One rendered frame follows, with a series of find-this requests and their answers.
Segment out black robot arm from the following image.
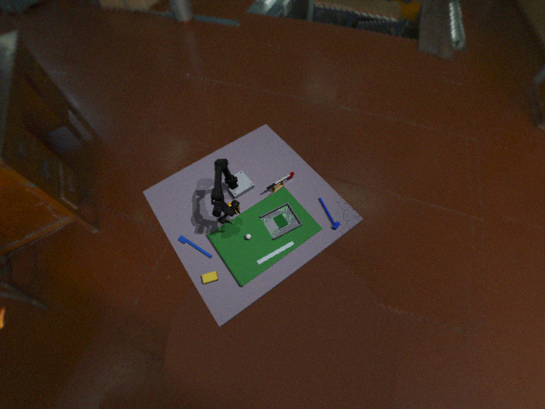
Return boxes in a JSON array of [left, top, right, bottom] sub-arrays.
[[210, 158, 238, 217]]

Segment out pale grey flat bar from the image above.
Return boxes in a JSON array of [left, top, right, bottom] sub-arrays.
[[257, 241, 294, 265]]

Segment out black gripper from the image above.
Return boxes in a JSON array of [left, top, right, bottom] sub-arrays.
[[218, 200, 240, 224]]

